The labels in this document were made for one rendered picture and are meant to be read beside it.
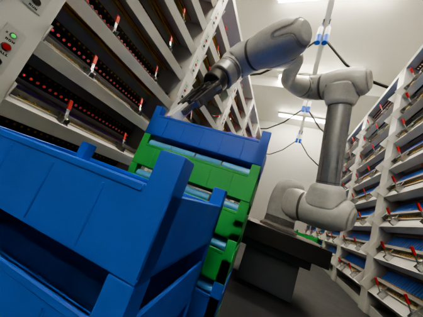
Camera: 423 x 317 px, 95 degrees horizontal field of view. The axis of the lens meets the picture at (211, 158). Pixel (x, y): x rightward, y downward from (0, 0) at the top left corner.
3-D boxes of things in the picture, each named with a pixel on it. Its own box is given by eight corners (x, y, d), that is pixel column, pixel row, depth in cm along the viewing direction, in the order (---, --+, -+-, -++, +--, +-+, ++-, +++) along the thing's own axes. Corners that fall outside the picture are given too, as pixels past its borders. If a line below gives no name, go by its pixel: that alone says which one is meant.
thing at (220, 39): (235, 79, 190) (243, 68, 191) (217, 21, 135) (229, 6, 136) (219, 72, 199) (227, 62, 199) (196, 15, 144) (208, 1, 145)
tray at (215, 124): (215, 131, 179) (221, 123, 179) (187, 90, 124) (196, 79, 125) (199, 122, 187) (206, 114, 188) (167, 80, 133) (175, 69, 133)
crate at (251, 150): (259, 182, 60) (266, 158, 61) (261, 166, 41) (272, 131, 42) (175, 155, 68) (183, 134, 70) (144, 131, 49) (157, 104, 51)
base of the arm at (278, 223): (292, 233, 114) (294, 223, 114) (296, 236, 93) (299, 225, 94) (261, 221, 120) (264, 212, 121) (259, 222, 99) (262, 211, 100)
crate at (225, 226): (243, 233, 56) (251, 207, 58) (237, 243, 37) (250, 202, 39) (157, 199, 65) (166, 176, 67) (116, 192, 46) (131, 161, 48)
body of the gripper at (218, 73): (233, 87, 62) (217, 102, 58) (214, 90, 68) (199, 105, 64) (224, 64, 58) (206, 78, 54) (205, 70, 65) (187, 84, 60)
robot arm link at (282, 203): (274, 216, 117) (284, 181, 121) (304, 226, 103) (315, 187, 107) (259, 211, 107) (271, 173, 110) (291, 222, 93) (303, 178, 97)
